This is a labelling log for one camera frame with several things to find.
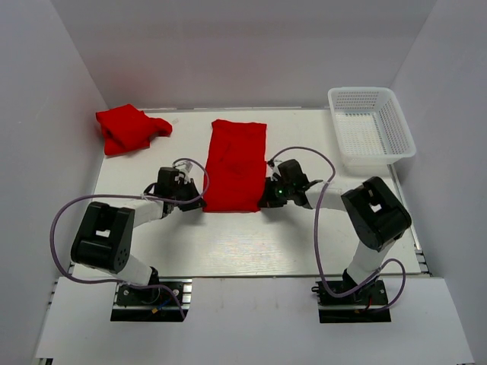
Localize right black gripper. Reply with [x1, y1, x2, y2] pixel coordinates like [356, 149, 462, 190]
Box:
[258, 176, 294, 208]

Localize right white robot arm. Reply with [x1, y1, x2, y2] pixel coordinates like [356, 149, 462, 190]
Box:
[258, 159, 412, 303]

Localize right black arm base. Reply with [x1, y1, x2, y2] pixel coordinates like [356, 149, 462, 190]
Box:
[311, 280, 391, 324]

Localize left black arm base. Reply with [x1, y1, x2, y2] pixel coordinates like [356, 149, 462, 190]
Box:
[110, 279, 193, 322]

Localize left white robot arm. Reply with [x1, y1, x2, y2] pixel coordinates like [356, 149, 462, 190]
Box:
[71, 160, 206, 303]

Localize folded red t shirt stack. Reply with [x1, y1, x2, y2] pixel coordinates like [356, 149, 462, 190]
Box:
[95, 104, 173, 157]

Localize white plastic basket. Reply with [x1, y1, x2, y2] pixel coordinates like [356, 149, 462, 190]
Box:
[327, 87, 416, 167]

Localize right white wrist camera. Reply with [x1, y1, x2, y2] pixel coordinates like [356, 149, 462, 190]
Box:
[267, 160, 281, 181]

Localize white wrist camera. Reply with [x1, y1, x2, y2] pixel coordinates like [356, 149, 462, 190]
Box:
[173, 160, 193, 181]
[267, 160, 281, 181]

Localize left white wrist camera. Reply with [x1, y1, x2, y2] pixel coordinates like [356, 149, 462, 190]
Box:
[173, 160, 193, 181]

